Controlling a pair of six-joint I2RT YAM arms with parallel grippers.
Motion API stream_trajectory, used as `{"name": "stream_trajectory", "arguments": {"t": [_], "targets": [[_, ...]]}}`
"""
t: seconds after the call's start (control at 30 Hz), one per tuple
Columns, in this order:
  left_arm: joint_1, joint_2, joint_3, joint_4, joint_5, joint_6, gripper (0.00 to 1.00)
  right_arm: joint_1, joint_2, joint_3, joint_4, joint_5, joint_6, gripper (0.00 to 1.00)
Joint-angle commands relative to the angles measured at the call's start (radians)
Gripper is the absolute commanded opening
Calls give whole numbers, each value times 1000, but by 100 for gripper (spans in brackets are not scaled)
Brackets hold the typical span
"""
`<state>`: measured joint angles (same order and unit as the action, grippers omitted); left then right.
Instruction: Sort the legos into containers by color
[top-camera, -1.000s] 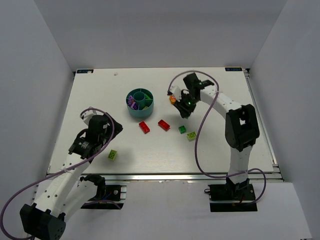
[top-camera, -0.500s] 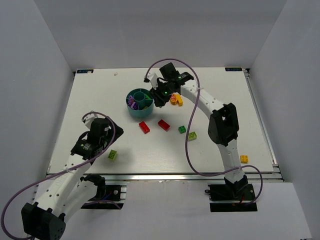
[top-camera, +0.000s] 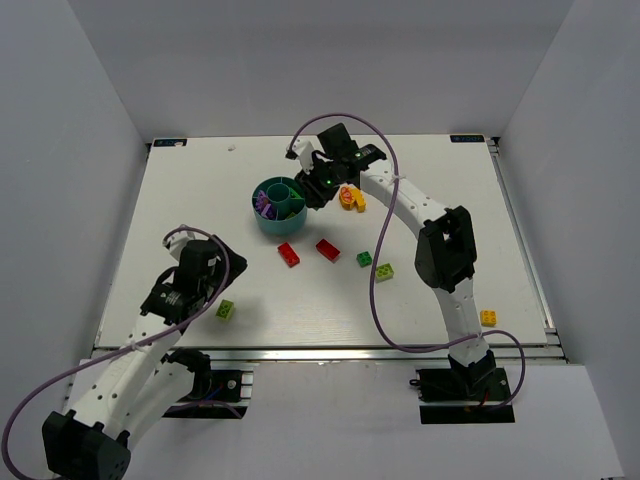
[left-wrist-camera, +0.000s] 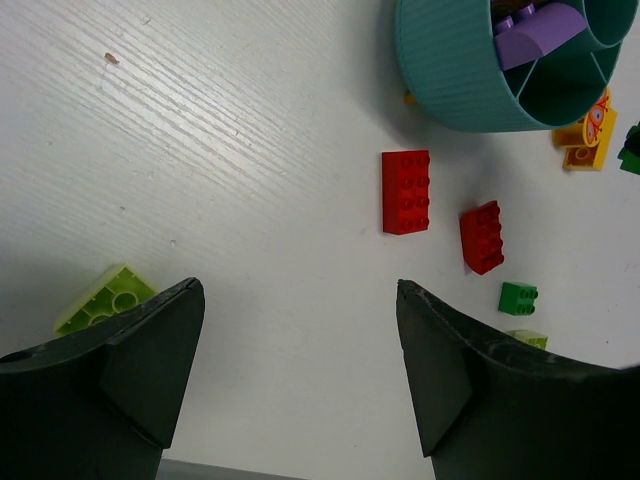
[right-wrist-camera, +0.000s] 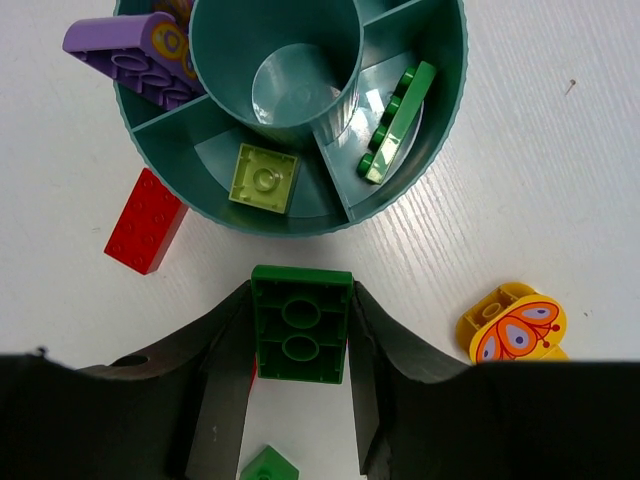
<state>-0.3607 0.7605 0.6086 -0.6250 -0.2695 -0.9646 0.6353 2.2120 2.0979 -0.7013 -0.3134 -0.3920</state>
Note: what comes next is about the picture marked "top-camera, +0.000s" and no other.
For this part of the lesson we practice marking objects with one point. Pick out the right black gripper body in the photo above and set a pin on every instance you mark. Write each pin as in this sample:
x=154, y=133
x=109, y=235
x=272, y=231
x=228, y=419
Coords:
x=314, y=190

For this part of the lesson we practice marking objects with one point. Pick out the thin green lego piece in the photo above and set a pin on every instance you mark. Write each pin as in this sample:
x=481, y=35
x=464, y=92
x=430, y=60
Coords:
x=295, y=192

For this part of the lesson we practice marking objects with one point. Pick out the purple lego brick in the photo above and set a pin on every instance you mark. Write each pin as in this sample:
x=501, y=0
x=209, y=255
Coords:
x=268, y=211
x=261, y=201

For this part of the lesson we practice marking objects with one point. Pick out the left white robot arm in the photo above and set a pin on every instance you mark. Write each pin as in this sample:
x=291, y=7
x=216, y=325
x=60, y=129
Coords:
x=149, y=374

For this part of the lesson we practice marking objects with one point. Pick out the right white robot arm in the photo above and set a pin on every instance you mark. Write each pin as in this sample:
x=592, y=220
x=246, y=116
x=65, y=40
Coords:
x=445, y=243

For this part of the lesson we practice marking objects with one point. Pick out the yellow orange lego figure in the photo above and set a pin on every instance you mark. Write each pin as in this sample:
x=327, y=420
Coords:
x=352, y=198

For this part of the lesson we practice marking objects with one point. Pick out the teal round divided container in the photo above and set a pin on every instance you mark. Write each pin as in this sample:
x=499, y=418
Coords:
x=277, y=189

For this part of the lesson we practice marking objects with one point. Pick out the left red lego brick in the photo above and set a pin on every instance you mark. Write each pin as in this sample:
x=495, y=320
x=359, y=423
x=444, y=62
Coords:
x=288, y=254

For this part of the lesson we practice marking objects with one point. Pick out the red lego brick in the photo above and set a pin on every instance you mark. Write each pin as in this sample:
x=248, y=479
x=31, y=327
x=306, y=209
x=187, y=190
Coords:
x=328, y=250
x=288, y=254

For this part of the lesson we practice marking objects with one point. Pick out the right red lego brick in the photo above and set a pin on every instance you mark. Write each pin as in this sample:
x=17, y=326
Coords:
x=328, y=250

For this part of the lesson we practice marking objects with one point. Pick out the small green lego brick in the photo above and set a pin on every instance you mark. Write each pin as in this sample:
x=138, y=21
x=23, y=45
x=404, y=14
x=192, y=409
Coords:
x=364, y=259

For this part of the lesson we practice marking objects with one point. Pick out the pale green sloped lego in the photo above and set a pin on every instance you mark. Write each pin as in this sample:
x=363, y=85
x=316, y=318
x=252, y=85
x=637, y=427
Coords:
x=383, y=272

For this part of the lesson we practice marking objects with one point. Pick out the right blue corner label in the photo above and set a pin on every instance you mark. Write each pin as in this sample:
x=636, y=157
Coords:
x=467, y=138

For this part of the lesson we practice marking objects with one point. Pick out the blue corner label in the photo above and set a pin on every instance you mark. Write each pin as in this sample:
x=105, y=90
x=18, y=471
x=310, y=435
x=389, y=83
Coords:
x=169, y=142
x=467, y=138

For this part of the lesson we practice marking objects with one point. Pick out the left blue corner label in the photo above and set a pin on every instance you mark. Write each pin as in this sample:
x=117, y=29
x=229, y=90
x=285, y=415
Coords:
x=169, y=142

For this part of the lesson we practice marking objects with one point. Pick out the yellow lego brick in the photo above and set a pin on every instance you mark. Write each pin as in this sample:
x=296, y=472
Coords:
x=488, y=318

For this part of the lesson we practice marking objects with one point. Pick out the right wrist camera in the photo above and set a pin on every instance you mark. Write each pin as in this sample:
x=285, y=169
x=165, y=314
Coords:
x=301, y=151

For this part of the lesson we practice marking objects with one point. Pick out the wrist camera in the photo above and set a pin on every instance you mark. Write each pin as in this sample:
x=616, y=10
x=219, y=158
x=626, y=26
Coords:
x=301, y=151
x=175, y=241

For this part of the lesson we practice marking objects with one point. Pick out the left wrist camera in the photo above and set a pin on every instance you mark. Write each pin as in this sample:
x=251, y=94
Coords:
x=175, y=241

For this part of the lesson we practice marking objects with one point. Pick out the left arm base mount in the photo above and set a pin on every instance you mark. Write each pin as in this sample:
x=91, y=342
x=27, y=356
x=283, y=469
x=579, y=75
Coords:
x=224, y=395

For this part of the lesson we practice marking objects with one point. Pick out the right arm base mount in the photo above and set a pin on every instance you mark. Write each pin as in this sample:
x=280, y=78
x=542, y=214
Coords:
x=442, y=401

